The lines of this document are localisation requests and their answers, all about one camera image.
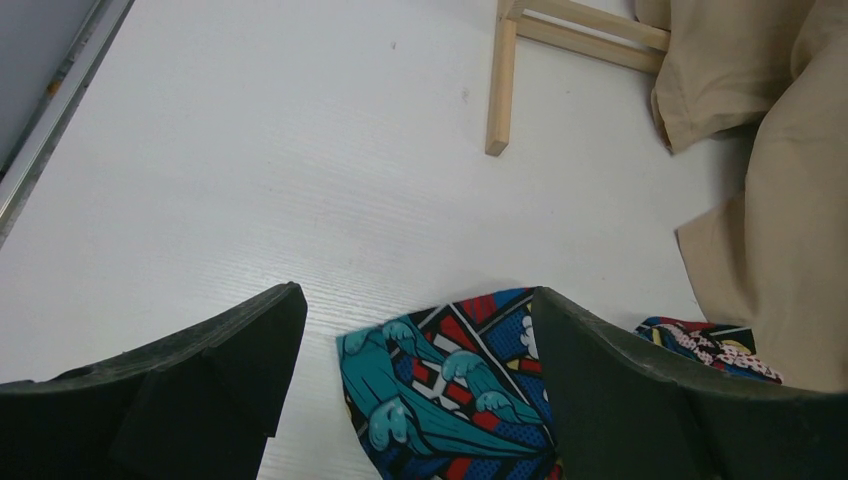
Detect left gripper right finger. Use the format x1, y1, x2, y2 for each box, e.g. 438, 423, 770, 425
531, 287, 847, 479

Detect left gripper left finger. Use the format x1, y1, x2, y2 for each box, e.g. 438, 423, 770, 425
1, 283, 307, 479

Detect comic print shorts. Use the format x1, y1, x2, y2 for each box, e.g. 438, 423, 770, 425
336, 287, 785, 479

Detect wooden clothes rack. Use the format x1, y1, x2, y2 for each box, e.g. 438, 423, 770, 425
484, 0, 670, 157

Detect beige shorts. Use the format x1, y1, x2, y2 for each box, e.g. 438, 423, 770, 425
635, 1, 847, 392

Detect aluminium frame rail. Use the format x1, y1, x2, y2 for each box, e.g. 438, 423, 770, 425
1, 1, 133, 238

